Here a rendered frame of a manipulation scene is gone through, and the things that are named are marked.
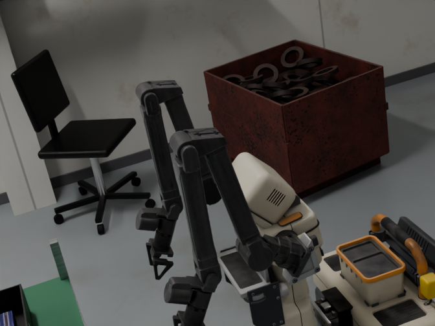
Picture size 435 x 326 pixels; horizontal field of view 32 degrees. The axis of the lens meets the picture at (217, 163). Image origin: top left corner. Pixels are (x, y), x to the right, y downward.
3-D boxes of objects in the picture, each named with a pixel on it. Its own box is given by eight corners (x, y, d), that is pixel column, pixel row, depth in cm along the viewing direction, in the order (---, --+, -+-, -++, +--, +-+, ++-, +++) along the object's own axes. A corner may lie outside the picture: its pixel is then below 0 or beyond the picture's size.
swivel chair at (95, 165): (146, 175, 543) (112, 32, 496) (163, 219, 482) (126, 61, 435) (52, 200, 533) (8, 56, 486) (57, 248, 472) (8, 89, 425)
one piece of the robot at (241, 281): (265, 275, 256) (256, 222, 246) (298, 321, 232) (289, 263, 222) (221, 290, 252) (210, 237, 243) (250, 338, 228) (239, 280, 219)
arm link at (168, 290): (221, 275, 201) (211, 260, 209) (181, 271, 197) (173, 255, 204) (208, 314, 205) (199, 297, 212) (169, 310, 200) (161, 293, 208)
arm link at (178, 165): (199, 143, 183) (187, 129, 193) (177, 150, 182) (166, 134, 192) (225, 287, 202) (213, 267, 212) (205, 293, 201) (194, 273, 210)
